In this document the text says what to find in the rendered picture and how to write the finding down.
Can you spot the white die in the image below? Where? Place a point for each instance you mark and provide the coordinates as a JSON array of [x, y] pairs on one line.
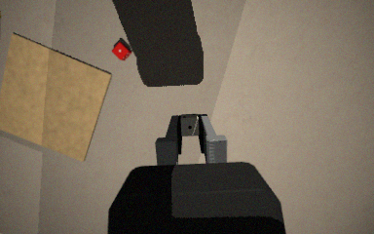
[[189, 125]]

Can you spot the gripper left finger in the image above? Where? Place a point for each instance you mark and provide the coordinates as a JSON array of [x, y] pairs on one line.
[[168, 148]]

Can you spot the tan square mat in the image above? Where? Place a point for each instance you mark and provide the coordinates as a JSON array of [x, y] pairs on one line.
[[51, 99]]

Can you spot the red die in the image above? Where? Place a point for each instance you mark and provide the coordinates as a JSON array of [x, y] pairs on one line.
[[121, 51]]

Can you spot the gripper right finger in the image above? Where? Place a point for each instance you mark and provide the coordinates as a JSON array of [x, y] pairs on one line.
[[214, 147]]

